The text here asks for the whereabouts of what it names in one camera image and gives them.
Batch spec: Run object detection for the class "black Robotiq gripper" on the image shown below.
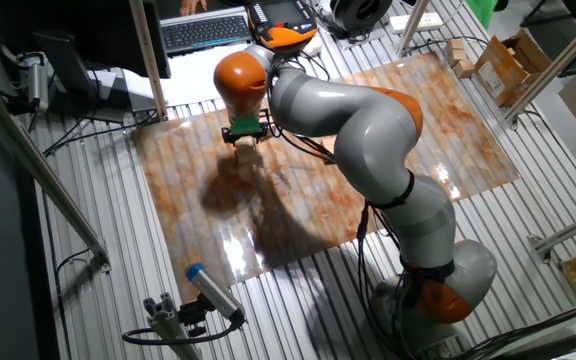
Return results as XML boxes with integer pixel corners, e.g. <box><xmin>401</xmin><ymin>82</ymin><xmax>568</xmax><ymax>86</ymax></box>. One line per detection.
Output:
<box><xmin>220</xmin><ymin>122</ymin><xmax>272</xmax><ymax>147</ymax></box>

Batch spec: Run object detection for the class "wooden cube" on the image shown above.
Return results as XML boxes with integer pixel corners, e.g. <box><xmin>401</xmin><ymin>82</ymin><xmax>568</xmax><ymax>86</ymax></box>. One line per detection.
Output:
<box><xmin>234</xmin><ymin>137</ymin><xmax>259</xmax><ymax>166</ymax></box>

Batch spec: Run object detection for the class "person hand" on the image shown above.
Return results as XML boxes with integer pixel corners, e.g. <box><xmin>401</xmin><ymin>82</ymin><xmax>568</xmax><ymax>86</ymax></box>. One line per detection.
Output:
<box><xmin>179</xmin><ymin>0</ymin><xmax>208</xmax><ymax>17</ymax></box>

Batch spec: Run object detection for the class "white paper sheet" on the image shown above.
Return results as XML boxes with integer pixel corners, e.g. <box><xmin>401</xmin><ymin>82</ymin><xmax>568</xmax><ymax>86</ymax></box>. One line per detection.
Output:
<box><xmin>165</xmin><ymin>42</ymin><xmax>269</xmax><ymax>91</ymax></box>
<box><xmin>160</xmin><ymin>82</ymin><xmax>229</xmax><ymax>107</ymax></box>

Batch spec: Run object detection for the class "orange marble pattern mat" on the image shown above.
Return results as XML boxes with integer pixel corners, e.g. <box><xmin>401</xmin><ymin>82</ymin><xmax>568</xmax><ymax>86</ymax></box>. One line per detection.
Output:
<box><xmin>130</xmin><ymin>49</ymin><xmax>522</xmax><ymax>303</ymax></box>

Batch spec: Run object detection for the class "black computer keyboard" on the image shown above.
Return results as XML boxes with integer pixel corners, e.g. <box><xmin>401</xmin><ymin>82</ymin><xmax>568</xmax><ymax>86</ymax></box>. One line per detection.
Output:
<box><xmin>160</xmin><ymin>6</ymin><xmax>253</xmax><ymax>57</ymax></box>

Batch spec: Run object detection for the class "white computer mouse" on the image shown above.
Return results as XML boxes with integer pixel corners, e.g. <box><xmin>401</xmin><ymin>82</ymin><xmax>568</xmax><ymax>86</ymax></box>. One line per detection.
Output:
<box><xmin>300</xmin><ymin>37</ymin><xmax>324</xmax><ymax>59</ymax></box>

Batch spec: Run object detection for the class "orange black teach pendant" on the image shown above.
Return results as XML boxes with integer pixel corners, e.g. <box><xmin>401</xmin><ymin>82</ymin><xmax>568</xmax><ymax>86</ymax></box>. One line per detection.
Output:
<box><xmin>246</xmin><ymin>0</ymin><xmax>319</xmax><ymax>54</ymax></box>

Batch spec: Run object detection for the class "black round spool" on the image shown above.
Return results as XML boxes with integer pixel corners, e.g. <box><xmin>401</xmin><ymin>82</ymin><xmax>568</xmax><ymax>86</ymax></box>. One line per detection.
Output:
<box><xmin>317</xmin><ymin>0</ymin><xmax>394</xmax><ymax>41</ymax></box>

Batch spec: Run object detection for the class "black computer monitor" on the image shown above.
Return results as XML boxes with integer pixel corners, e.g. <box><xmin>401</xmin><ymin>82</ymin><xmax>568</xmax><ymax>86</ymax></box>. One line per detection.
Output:
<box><xmin>0</xmin><ymin>0</ymin><xmax>172</xmax><ymax>80</ymax></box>

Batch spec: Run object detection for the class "grey monitor stand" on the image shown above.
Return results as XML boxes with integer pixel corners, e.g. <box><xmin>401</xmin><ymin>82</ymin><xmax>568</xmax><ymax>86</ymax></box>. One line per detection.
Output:
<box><xmin>34</xmin><ymin>31</ymin><xmax>160</xmax><ymax>125</ymax></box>

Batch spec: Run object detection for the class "white power strip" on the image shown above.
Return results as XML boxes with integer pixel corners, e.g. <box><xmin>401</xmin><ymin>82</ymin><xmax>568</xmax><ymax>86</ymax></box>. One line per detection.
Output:
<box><xmin>389</xmin><ymin>12</ymin><xmax>444</xmax><ymax>34</ymax></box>

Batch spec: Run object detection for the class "spare wooden block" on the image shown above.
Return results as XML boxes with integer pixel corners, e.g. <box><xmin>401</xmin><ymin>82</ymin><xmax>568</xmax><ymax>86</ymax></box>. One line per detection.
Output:
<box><xmin>454</xmin><ymin>58</ymin><xmax>477</xmax><ymax>80</ymax></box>
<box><xmin>444</xmin><ymin>38</ymin><xmax>468</xmax><ymax>67</ymax></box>

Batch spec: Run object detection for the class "green cloth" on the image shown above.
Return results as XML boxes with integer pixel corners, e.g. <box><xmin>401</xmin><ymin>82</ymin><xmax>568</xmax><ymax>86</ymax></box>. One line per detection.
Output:
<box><xmin>464</xmin><ymin>0</ymin><xmax>499</xmax><ymax>31</ymax></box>

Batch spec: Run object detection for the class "brown cardboard box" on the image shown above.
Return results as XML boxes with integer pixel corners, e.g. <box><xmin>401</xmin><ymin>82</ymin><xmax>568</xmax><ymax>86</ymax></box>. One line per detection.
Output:
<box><xmin>474</xmin><ymin>27</ymin><xmax>554</xmax><ymax>109</ymax></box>

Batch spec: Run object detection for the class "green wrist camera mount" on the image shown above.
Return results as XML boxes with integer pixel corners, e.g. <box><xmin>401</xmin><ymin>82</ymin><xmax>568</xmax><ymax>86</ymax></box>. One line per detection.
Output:
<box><xmin>229</xmin><ymin>114</ymin><xmax>264</xmax><ymax>136</ymax></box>

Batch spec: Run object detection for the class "beige upright frame post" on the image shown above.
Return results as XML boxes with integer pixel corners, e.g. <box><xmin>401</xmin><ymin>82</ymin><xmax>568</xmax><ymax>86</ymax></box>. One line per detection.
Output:
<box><xmin>127</xmin><ymin>0</ymin><xmax>170</xmax><ymax>124</ymax></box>

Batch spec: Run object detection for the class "black table cable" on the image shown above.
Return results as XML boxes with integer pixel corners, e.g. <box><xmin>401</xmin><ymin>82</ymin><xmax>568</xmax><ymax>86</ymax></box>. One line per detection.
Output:
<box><xmin>42</xmin><ymin>109</ymin><xmax>160</xmax><ymax>157</ymax></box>

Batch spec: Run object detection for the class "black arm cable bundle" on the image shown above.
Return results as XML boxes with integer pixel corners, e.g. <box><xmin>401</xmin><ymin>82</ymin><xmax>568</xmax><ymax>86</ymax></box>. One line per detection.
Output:
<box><xmin>262</xmin><ymin>35</ymin><xmax>489</xmax><ymax>360</ymax></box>

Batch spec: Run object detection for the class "silver camera with blue cap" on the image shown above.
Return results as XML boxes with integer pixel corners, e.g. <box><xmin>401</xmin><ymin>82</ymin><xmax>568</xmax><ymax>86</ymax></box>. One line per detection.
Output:
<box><xmin>185</xmin><ymin>262</ymin><xmax>248</xmax><ymax>326</ymax></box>

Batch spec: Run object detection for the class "aluminium upright post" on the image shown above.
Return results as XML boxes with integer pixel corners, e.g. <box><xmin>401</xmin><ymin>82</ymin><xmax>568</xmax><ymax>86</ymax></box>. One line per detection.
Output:
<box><xmin>395</xmin><ymin>0</ymin><xmax>432</xmax><ymax>57</ymax></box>

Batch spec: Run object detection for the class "aluminium profile camera mount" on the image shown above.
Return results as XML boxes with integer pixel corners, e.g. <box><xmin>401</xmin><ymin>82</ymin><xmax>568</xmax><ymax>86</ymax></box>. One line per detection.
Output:
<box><xmin>142</xmin><ymin>292</ymin><xmax>204</xmax><ymax>360</ymax></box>

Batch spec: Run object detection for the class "long aluminium frame rail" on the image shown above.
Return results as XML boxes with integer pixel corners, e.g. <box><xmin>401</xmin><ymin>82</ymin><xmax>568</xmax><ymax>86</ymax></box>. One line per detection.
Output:
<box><xmin>0</xmin><ymin>69</ymin><xmax>113</xmax><ymax>274</ymax></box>

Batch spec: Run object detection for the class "black camera cable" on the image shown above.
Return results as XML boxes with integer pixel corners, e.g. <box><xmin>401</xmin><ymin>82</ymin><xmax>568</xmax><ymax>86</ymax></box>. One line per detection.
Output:
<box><xmin>121</xmin><ymin>319</ymin><xmax>247</xmax><ymax>347</ymax></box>

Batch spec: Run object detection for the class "aluminium frame beam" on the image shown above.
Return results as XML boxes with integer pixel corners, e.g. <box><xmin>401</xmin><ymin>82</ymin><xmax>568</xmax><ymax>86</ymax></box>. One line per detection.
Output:
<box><xmin>504</xmin><ymin>2</ymin><xmax>576</xmax><ymax>130</ymax></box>
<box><xmin>526</xmin><ymin>204</ymin><xmax>576</xmax><ymax>264</ymax></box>

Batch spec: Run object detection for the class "thick black floor cable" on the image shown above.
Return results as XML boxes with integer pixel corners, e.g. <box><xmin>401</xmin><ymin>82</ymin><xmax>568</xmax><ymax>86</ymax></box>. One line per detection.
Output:
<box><xmin>442</xmin><ymin>298</ymin><xmax>576</xmax><ymax>360</ymax></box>

